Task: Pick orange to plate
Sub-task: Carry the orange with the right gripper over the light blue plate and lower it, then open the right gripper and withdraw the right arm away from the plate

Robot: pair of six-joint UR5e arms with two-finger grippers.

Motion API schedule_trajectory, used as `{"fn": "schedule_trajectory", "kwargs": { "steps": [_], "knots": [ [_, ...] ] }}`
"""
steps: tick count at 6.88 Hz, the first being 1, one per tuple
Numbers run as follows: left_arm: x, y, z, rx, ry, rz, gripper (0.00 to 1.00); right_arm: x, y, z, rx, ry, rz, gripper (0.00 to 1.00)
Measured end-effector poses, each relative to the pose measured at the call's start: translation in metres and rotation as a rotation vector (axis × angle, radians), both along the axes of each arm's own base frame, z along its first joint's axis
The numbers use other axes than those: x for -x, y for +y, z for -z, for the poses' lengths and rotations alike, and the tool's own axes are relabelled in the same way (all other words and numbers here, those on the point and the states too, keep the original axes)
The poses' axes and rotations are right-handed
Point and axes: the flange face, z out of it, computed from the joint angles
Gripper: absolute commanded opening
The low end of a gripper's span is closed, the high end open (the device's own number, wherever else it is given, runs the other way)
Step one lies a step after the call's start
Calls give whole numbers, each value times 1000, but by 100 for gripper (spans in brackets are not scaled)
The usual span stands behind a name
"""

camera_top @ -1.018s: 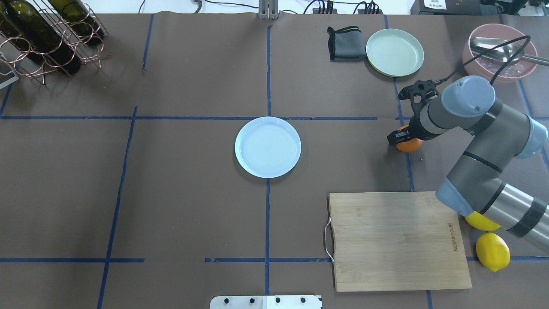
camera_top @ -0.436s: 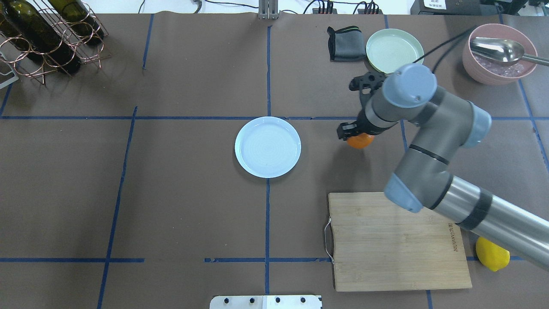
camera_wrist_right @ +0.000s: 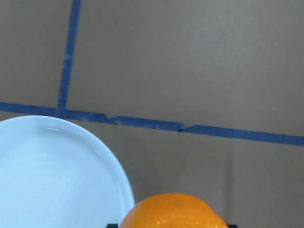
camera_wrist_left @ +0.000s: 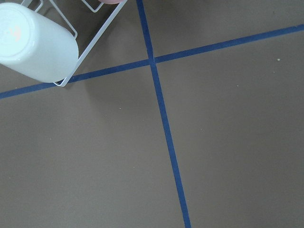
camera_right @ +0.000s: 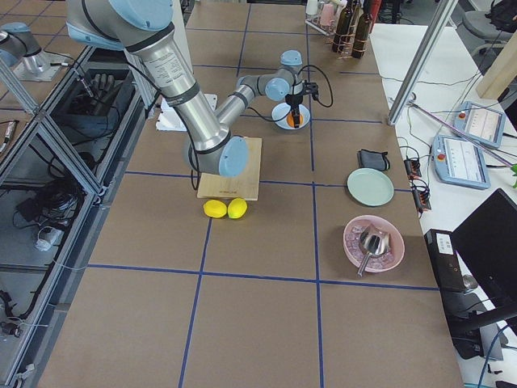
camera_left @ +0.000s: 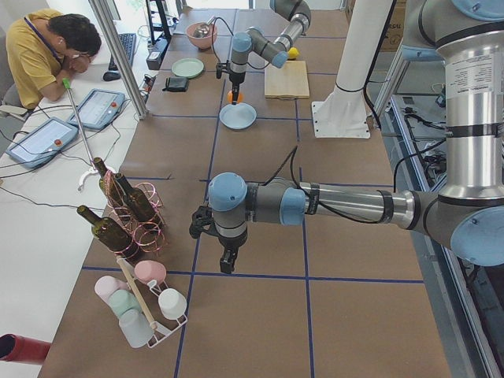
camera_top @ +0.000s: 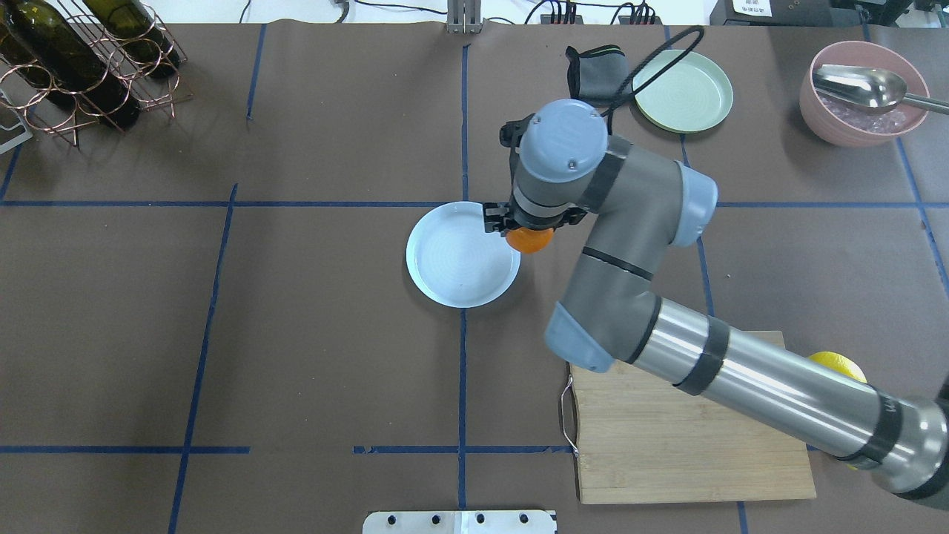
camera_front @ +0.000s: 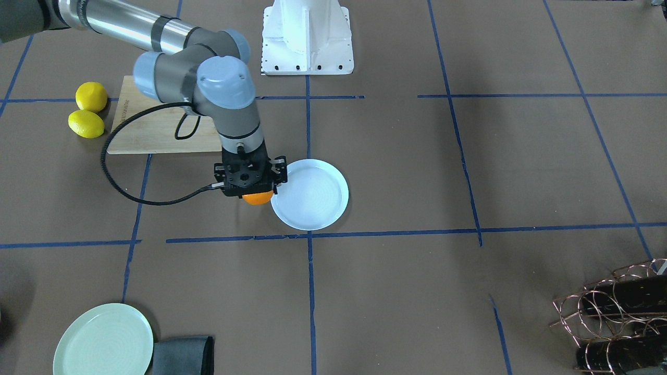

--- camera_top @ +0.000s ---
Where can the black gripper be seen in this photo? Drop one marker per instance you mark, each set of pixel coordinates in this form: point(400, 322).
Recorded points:
point(495, 219)

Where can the orange mandarin fruit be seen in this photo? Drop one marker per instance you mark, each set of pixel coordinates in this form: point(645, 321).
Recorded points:
point(529, 241)

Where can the light blue plate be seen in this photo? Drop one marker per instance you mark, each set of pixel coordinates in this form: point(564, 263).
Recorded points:
point(455, 262)

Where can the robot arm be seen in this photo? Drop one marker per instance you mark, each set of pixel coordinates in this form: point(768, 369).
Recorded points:
point(564, 165)

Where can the light green plate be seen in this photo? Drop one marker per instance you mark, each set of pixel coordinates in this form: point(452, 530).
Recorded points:
point(693, 96)

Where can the folded grey cloth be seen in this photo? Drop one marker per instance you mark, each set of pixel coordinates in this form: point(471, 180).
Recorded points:
point(597, 76)

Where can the bamboo cutting board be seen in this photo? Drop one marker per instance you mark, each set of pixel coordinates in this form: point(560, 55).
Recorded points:
point(641, 441)

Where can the pink bowl with ice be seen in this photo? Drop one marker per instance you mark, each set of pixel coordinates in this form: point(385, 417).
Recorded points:
point(818, 111)

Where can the upper yellow lemon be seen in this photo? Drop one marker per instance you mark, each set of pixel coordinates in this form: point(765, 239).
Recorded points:
point(839, 363)

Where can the steel ice scoop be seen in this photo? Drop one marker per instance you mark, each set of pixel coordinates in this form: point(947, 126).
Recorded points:
point(870, 88)

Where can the dark green wine bottle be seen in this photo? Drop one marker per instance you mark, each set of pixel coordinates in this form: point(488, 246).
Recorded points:
point(72, 62)

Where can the grey metal post bracket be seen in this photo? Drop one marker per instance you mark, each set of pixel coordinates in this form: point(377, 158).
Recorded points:
point(464, 17)

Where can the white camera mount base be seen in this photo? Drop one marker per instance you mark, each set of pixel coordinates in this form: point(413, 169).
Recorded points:
point(461, 521)

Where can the copper wire bottle rack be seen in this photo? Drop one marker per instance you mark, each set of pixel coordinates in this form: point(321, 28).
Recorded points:
point(30, 93)

